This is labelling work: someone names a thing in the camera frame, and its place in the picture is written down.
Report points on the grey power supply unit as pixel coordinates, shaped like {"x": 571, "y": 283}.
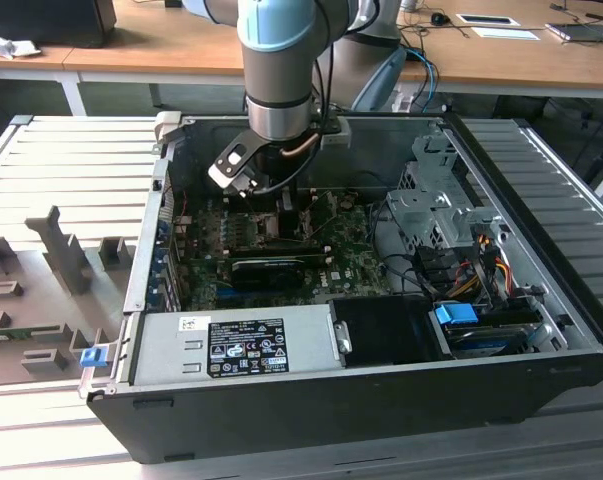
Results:
{"x": 161, "y": 350}

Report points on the CPU socket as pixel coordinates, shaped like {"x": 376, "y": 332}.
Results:
{"x": 266, "y": 227}

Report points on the small black desk device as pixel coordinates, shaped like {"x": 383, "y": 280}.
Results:
{"x": 438, "y": 19}

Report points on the metal drive cage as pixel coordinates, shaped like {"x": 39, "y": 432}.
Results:
{"x": 431, "y": 212}

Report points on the black grey PC case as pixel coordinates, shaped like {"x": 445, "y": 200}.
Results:
{"x": 331, "y": 415}

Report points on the grey parts rack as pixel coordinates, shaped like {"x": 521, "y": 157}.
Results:
{"x": 36, "y": 280}

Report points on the white paper sheet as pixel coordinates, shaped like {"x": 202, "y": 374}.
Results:
{"x": 506, "y": 34}

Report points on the green motherboard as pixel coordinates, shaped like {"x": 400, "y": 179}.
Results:
{"x": 351, "y": 260}

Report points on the crumpled white paper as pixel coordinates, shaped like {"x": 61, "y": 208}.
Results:
{"x": 11, "y": 49}

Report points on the white framed tablet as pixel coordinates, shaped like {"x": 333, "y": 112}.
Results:
{"x": 486, "y": 20}

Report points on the black graphics card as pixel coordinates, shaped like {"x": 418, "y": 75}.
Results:
{"x": 266, "y": 275}

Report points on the blue expansion slot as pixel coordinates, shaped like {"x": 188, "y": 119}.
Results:
{"x": 223, "y": 293}

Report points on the black drive power connectors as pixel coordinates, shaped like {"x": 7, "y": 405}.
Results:
{"x": 433, "y": 265}

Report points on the wooden desk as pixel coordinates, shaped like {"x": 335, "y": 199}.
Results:
{"x": 156, "y": 45}
{"x": 506, "y": 60}

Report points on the black computer box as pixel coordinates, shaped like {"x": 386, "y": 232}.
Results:
{"x": 46, "y": 22}

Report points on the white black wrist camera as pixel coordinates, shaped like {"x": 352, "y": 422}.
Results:
{"x": 233, "y": 160}

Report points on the black plastic duct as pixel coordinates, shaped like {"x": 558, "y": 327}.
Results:
{"x": 386, "y": 330}

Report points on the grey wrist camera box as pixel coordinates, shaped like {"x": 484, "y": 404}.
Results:
{"x": 337, "y": 140}

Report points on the hard disk in blue carrier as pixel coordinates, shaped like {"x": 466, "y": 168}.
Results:
{"x": 453, "y": 315}

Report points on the silver coin battery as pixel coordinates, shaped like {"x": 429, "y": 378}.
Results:
{"x": 348, "y": 203}

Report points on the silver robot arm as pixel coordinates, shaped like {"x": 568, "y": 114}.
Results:
{"x": 276, "y": 70}

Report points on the blue plastic latch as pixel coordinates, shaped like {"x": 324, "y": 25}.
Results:
{"x": 93, "y": 358}

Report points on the black RAM slot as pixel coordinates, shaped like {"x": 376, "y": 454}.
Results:
{"x": 261, "y": 261}
{"x": 281, "y": 248}

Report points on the white cup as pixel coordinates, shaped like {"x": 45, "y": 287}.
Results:
{"x": 411, "y": 5}

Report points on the green RAM stick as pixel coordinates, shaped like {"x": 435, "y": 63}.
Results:
{"x": 36, "y": 330}

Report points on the grey laptop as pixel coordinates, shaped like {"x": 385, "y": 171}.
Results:
{"x": 581, "y": 32}

